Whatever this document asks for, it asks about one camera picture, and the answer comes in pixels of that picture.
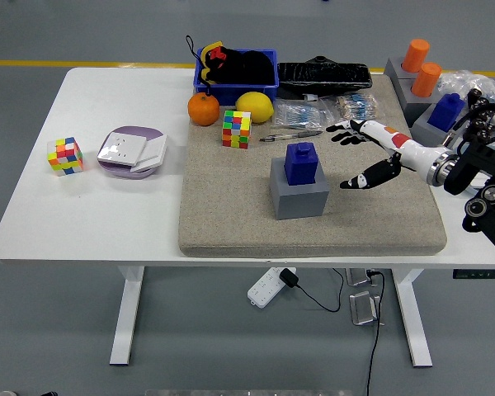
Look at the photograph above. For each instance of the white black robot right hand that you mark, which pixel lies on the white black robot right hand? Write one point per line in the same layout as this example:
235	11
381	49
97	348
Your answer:
408	150

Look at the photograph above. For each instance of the white socket panel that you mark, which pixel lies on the white socket panel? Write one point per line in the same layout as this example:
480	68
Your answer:
121	148

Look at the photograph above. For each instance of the grey square seal holder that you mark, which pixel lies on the grey square seal holder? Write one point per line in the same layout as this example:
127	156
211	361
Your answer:
301	202
427	128

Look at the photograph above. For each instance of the grey-brown mat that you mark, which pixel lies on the grey-brown mat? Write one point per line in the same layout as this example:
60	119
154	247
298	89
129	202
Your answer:
231	206

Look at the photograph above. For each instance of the white table leg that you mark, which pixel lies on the white table leg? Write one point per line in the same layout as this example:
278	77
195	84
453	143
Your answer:
414	326
125	321

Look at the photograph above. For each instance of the orange fruit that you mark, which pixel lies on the orange fruit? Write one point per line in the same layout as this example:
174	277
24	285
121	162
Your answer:
203	109

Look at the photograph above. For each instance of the dark brown small bottle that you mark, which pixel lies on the dark brown small bottle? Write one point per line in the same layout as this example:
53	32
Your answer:
484	102
473	96

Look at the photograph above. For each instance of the clear bag of blue resistors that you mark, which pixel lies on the clear bag of blue resistors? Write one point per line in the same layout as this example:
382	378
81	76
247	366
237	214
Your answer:
301	115

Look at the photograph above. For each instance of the silver black pen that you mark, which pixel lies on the silver black pen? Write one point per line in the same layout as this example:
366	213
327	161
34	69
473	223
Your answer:
301	134

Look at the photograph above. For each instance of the black cloth pouch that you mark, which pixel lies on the black cloth pouch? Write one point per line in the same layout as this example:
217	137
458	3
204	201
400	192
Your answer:
251	68

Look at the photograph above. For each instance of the white switch panel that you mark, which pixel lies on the white switch panel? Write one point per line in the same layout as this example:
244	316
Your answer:
154	154

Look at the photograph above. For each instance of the black white robot left hand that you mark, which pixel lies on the black white robot left hand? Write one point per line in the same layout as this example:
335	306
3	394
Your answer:
49	393

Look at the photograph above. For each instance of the clear plastic bag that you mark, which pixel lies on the clear plastic bag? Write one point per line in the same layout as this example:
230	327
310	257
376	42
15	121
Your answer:
478	80

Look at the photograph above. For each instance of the clear acrylic stand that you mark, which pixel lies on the clear acrylic stand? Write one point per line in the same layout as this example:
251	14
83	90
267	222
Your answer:
356	277
364	309

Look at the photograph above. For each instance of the yellow lemon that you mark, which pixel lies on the yellow lemon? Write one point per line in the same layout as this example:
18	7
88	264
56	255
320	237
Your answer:
254	107

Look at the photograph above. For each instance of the white power strip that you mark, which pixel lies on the white power strip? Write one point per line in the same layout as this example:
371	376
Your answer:
264	288

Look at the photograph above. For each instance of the small white connector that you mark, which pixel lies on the small white connector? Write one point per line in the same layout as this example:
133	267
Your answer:
310	97

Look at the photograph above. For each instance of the multicolour puzzle cube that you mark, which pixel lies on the multicolour puzzle cube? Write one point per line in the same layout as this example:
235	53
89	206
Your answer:
236	130
65	156

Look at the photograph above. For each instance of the blue square seal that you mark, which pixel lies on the blue square seal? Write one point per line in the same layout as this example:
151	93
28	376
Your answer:
301	165
445	111

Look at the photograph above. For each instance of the clear bag of mixed resistors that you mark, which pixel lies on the clear bag of mixed resistors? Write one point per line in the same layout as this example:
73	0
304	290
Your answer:
354	107

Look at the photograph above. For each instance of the black power adapter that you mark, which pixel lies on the black power adapter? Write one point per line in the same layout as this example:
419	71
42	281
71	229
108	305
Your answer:
288	277

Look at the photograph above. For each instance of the orange cylinder seal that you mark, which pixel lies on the orange cylinder seal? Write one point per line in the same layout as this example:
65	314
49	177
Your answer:
416	55
425	80

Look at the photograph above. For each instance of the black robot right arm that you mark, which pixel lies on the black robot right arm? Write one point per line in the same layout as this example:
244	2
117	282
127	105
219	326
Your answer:
478	144

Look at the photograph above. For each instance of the grey round-hole seal holder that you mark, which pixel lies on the grey round-hole seal holder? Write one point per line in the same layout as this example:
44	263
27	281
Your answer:
414	107
393	68

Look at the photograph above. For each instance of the black table control panel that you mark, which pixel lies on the black table control panel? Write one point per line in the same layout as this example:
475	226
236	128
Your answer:
482	274

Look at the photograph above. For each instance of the black wrapped long device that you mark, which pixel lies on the black wrapped long device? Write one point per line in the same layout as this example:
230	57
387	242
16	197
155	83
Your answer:
326	76

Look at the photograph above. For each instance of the blue plastic bin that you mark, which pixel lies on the blue plastic bin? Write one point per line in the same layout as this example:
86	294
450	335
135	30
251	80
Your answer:
239	92

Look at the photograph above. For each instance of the yellow black red tool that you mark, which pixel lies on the yellow black red tool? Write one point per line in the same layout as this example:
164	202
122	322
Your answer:
206	53

